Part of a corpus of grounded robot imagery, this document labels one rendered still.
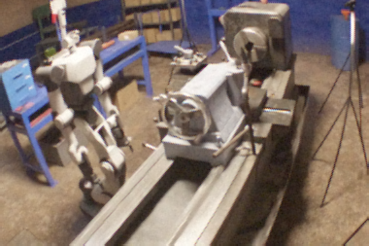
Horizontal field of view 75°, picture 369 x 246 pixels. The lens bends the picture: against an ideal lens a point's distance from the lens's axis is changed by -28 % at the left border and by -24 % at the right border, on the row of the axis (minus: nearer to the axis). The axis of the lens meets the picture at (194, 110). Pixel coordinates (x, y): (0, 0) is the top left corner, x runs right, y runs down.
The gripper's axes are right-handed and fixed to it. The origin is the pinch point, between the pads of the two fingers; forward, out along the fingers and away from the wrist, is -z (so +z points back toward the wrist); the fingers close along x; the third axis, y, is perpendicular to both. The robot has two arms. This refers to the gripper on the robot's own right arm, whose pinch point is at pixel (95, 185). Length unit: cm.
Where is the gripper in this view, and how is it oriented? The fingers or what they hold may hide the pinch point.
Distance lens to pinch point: 193.9
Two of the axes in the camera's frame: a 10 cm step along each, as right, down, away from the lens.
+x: 9.0, -1.2, -4.2
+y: 3.2, -4.7, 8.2
